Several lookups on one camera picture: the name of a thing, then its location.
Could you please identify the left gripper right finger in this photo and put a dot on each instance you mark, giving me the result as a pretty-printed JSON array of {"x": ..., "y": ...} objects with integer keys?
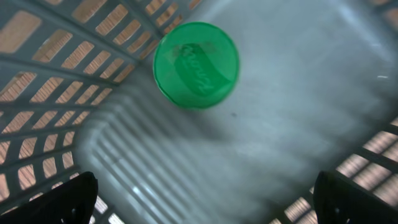
[{"x": 338, "y": 201}]

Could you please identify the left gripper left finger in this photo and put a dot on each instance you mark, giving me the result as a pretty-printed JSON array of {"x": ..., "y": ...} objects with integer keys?
[{"x": 71, "y": 202}]

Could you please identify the green lid jar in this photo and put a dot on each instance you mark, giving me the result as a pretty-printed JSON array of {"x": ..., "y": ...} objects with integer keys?
[{"x": 196, "y": 65}]

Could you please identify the grey plastic mesh basket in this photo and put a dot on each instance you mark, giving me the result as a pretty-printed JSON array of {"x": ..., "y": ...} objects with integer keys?
[{"x": 317, "y": 90}]

